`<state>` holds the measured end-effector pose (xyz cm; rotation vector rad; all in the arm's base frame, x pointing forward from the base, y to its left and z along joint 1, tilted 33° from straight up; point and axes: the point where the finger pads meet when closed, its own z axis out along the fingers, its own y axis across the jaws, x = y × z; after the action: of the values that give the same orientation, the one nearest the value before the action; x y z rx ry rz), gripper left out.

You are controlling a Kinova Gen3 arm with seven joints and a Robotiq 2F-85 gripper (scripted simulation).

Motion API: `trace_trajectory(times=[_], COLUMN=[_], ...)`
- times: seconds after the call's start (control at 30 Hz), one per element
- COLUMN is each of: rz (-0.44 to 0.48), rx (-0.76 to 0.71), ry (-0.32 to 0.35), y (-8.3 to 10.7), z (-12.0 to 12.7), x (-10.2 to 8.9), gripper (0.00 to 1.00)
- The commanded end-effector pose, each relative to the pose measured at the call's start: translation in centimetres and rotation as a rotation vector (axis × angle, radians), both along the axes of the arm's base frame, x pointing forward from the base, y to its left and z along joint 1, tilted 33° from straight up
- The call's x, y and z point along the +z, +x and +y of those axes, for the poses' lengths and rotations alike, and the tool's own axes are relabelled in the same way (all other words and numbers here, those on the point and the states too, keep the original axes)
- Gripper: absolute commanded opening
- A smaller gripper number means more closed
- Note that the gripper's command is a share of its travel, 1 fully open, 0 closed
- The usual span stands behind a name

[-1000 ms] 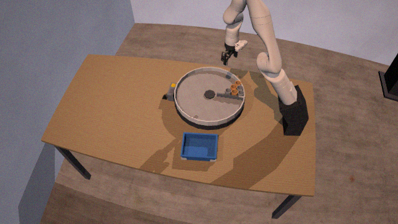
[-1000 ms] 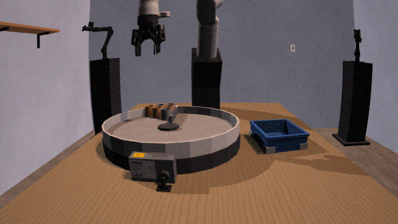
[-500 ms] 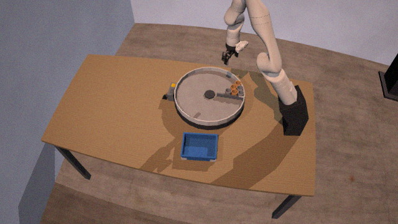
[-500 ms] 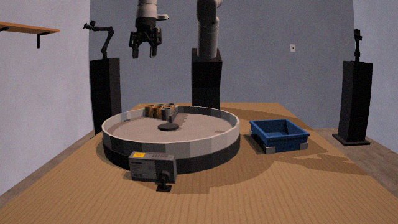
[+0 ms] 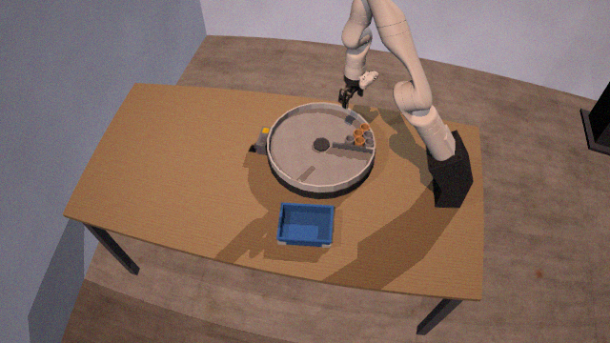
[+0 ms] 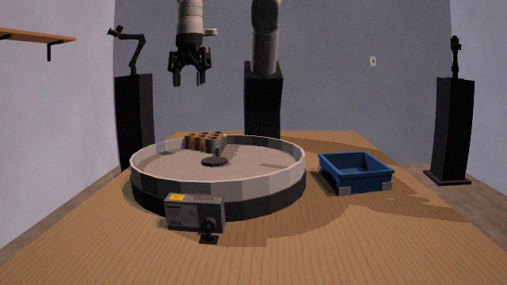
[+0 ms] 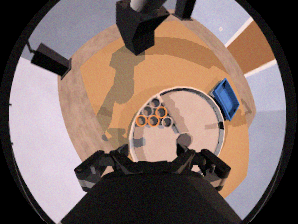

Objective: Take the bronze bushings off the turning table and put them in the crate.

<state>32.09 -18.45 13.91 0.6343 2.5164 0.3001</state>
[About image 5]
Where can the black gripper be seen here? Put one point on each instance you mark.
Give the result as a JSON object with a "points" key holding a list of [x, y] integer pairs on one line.
{"points": [[351, 86]]}

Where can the dark blue open crate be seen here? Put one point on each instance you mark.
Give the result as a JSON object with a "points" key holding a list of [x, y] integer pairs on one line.
{"points": [[305, 223]]}

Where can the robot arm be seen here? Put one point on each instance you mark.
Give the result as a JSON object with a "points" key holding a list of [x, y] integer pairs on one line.
{"points": [[411, 99]]}

